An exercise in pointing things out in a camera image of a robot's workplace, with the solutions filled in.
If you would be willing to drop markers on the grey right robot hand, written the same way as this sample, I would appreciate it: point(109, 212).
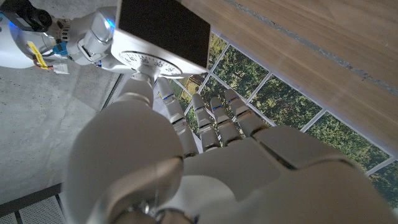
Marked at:
point(90, 37)

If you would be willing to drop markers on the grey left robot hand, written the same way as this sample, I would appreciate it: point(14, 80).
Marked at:
point(217, 180)

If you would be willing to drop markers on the white kitchen timer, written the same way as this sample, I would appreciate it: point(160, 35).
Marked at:
point(161, 31)

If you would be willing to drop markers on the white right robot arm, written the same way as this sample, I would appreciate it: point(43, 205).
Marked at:
point(9, 53)

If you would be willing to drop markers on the printed window backdrop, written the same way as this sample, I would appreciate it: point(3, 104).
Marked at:
point(280, 102)

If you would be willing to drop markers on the grey tape outline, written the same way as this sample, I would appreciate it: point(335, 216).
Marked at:
point(311, 48)

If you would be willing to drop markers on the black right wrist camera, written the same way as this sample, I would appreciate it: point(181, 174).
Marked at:
point(28, 15)

